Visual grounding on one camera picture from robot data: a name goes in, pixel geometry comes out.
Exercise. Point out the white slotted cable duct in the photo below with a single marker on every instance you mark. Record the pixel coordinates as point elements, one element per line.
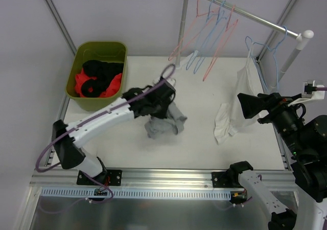
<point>137,193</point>

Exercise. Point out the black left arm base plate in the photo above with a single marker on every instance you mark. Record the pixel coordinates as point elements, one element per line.
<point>110,177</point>

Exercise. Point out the olive green plastic basket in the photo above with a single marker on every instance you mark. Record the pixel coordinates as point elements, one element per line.
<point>107,51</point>

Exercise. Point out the black tank top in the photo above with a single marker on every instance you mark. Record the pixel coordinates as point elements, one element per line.
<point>102,70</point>

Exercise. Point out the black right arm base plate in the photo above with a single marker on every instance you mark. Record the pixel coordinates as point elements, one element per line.
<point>225,180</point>

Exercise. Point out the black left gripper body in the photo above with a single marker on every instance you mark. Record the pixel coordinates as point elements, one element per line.
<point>161,110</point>

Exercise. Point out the aluminium frame rail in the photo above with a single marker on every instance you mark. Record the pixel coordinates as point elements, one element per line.
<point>163,179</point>

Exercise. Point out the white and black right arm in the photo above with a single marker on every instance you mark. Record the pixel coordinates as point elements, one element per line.
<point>307,144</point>

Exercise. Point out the white garment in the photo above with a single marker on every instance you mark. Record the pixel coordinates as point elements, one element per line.
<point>231,118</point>

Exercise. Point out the grey tank top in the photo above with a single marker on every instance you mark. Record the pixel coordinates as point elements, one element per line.
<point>174,122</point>

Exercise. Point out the silver and white clothes rack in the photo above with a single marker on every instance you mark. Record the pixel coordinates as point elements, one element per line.
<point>302,38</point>

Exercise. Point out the light blue wire hanger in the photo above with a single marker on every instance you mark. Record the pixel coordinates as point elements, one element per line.
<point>203,40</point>

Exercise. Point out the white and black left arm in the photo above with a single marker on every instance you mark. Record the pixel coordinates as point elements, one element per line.
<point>69,139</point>

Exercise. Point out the red tank top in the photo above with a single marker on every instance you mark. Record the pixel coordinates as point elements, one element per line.
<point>92,87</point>

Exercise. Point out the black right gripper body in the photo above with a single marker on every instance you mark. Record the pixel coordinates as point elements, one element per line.
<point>265,107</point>

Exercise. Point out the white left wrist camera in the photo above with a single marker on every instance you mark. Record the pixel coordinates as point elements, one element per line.
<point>171,81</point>

